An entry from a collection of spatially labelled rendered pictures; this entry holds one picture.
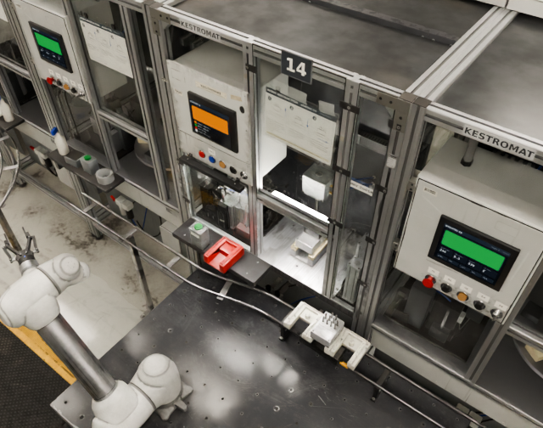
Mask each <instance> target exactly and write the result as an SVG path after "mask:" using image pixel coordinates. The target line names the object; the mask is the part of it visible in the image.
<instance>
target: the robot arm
mask: <svg viewBox="0 0 543 428"><path fill-rule="evenodd" d="M22 229H23V231H24V233H25V237H26V238H27V243H26V247H25V249H24V250H22V251H17V250H16V249H14V248H13V247H11V246H10V243H9V242H8V238H7V236H6V234H3V235H4V237H5V239H6V240H4V244H5V246H3V247H2V248H3V251H4V252H5V254H6V255H7V256H8V259H9V261H10V263H13V262H15V261H17V262H18V264H19V265H20V267H19V270H20V273H21V276H22V277H21V278H20V279H18V280H17V281H16V282H14V283H13V284H12V285H11V286H9V287H8V288H7V289H6V290H5V291H4V292H3V294H2V295H1V296H0V319H1V320H2V322H3V323H4V324H5V325H7V326H8V327H11V328H19V327H21V326H22V325H23V326H25V327H26V328H27V329H30V330H36V332H37V333H38V334H39V335H40V336H41V337H42V339H43V340H44V341H45V342H46V343H47V344H48V346H49V347H50V348H51V349H52V351H53V352H54V353H55V354H56V356H57V357H58V358H59V359H60V360H61V361H62V362H63V363H64V365H65V366H66V367H67V368H68V370H69V371H70V372H71V373H72V374H73V375H74V376H75V377H76V379H77V380H78V381H79V382H80V383H81V385H82V386H83V387H84V388H85V389H86V391H87V392H88V393H89V394H90V396H91V397H92V411H93V412H94V415H95V418H94V419H93V420H92V428H140V427H141V426H142V425H143V424H144V423H145V422H146V420H147V419H148V418H149V417H150V415H151V414H152V413H153V411H154V412H155V413H156V414H158V415H159V416H160V418H161V419H162V420H163V421H167V420H168V419H169V418H170V415H171V414H172V412H173V411H174V410H175V409H176V408H178V409H180V410H181V411H183V412H186V411H187V410H188V406H187V405H186V404H185V403H184V401H183V400H184V399H185V398H186V397H187V396H188V395H190V394H191V393H192V392H193V388H192V387H191V386H188V385H186V384H185V383H184V382H182V381H181V379H180V375H179V372H178V369H177V367H176V365H175V363H174V362H173V361H171V360H170V359H169V358H168V357H167V356H165V355H163V354H158V353H155V354H152V355H149V356H148V357H146V358H145V359H144V360H143V361H142V362H141V363H140V365H139V367H138V370H137V372H136V373H135V375H134V376H133V378H132V380H131V381H130V383H129V384H128V385H127V383H125V382H124V381H122V380H114V379H113V378H112V376H111V375H110V374H109V372H108V371H107V370H106V369H105V367H104V366H103V365H102V364H101V363H100V362H99V361H98V359H97V358H96V357H95V355H94V354H93V353H92V351H91V350H90V349H89V348H88V347H87V345H86V344H85V343H84V341H83V340H82V339H81V337H80V336H79V335H78V334H77V333H76V332H75V331H74V329H73V328H72V327H71V326H70V324H69V323H68V322H67V320H66V319H65V318H64V316H63V315H62V314H61V313H60V307H59V303H58V300H57V297H58V296H59V295H60V294H61V293H62V292H63V291H65V290H66V288H67V287H70V286H73V285H76V284H79V283H82V282H83V281H85V280H86V279H88V278H89V275H90V267H89V266H88V265H87V264H86V263H85V262H79V261H78V260H77V259H76V257H75V256H73V255H71V254H67V253H64V254H60V255H58V256H56V257H54V258H53V259H50V260H48V261H46V262H44V263H43V264H41V265H40V264H39V263H38V262H37V260H36V259H35V257H34V254H35V253H36V252H37V253H38V252H39V250H38V248H37V245H36V238H35V235H32V236H30V234H29V232H25V229H24V227H22ZM32 240H33V245H34V251H31V250H30V248H31V241H32ZM7 249H8V250H10V251H12V252H13V253H14V254H15V255H16V257H15V258H13V257H12V256H11V255H10V254H9V253H8V251H7Z"/></svg>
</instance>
